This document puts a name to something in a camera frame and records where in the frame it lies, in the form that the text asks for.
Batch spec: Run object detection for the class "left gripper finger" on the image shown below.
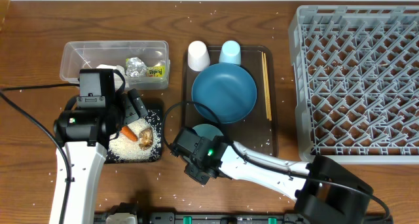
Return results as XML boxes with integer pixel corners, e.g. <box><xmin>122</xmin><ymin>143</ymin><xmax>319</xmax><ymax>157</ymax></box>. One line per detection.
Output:
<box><xmin>122</xmin><ymin>92</ymin><xmax>139</xmax><ymax>125</ymax></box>
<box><xmin>127</xmin><ymin>89</ymin><xmax>148</xmax><ymax>118</ymax></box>

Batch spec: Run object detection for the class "orange carrot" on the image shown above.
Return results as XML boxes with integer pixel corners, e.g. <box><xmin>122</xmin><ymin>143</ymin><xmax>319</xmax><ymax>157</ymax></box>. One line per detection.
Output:
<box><xmin>120</xmin><ymin>126</ymin><xmax>138</xmax><ymax>141</ymax></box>

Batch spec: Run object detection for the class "white napkin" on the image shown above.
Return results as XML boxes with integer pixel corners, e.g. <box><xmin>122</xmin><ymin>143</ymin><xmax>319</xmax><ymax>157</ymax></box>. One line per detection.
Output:
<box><xmin>97</xmin><ymin>64</ymin><xmax>126</xmax><ymax>77</ymax></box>

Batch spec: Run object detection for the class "brown food scrap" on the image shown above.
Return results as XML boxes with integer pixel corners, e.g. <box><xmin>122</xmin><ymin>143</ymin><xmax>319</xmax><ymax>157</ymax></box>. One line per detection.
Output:
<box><xmin>139</xmin><ymin>127</ymin><xmax>154</xmax><ymax>151</ymax></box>

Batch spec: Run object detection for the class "aluminium foil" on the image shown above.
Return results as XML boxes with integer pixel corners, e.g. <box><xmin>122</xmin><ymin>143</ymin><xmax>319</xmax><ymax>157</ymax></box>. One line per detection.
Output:
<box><xmin>126</xmin><ymin>57</ymin><xmax>147</xmax><ymax>78</ymax></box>

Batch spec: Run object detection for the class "green yellow snack wrapper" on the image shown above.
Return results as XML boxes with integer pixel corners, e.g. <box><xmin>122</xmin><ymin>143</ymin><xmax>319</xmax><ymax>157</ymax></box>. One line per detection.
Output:
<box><xmin>147</xmin><ymin>65</ymin><xmax>166</xmax><ymax>77</ymax></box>

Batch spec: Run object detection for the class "light blue bowl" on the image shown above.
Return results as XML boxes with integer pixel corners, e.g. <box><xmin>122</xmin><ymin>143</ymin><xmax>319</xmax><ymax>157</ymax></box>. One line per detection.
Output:
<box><xmin>192</xmin><ymin>124</ymin><xmax>223</xmax><ymax>140</ymax></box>

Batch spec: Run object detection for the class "dark blue plate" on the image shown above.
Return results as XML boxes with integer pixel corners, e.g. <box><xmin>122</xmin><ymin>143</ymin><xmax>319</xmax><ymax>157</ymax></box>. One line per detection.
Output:
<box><xmin>191</xmin><ymin>63</ymin><xmax>257</xmax><ymax>124</ymax></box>

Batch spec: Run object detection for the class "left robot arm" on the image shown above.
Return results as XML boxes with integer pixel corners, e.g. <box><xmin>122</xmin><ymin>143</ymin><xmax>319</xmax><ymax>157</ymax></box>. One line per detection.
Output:
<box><xmin>49</xmin><ymin>89</ymin><xmax>160</xmax><ymax>223</ymax></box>

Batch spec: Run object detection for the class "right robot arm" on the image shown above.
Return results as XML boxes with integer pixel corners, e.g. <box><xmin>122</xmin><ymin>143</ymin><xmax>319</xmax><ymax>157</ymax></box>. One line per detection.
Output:
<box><xmin>174</xmin><ymin>135</ymin><xmax>373</xmax><ymax>223</ymax></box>

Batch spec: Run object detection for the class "grey dishwasher rack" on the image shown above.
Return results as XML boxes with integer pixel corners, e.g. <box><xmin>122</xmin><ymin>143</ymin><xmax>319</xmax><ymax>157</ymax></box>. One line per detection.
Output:
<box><xmin>289</xmin><ymin>5</ymin><xmax>418</xmax><ymax>164</ymax></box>

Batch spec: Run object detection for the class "black tray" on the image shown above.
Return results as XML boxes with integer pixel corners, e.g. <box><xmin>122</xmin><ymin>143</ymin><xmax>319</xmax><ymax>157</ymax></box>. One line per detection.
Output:
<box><xmin>104</xmin><ymin>98</ymin><xmax>164</xmax><ymax>164</ymax></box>

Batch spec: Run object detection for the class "pile of rice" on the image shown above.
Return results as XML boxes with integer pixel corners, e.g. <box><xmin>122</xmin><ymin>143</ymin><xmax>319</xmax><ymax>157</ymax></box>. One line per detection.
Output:
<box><xmin>108</xmin><ymin>114</ymin><xmax>162</xmax><ymax>162</ymax></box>

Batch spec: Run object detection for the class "dark brown serving tray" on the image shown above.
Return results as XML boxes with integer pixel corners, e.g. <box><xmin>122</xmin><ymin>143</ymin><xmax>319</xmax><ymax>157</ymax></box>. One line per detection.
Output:
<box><xmin>181</xmin><ymin>46</ymin><xmax>278</xmax><ymax>157</ymax></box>

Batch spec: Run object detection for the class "clear plastic container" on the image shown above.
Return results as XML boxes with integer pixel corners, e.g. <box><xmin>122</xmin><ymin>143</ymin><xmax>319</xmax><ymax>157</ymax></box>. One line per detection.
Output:
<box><xmin>60</xmin><ymin>40</ymin><xmax>170</xmax><ymax>90</ymax></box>

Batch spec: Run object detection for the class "white plastic cup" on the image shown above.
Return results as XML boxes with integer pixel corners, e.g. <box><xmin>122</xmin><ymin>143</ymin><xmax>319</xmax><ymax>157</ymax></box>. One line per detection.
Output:
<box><xmin>187</xmin><ymin>41</ymin><xmax>210</xmax><ymax>71</ymax></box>

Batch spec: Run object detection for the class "wooden chopstick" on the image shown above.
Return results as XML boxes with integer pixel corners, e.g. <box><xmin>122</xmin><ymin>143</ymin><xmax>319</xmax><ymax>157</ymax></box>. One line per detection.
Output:
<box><xmin>263</xmin><ymin>52</ymin><xmax>272</xmax><ymax>121</ymax></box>
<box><xmin>262</xmin><ymin>52</ymin><xmax>272</xmax><ymax>121</ymax></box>

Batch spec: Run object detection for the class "light blue plastic cup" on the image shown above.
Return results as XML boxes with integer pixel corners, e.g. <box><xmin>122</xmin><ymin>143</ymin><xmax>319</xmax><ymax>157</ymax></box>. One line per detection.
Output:
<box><xmin>219</xmin><ymin>41</ymin><xmax>241</xmax><ymax>65</ymax></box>

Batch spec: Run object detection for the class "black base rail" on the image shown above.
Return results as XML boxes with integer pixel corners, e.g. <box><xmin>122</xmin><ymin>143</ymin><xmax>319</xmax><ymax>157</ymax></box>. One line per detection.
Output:
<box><xmin>94</xmin><ymin>202</ymin><xmax>393</xmax><ymax>224</ymax></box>

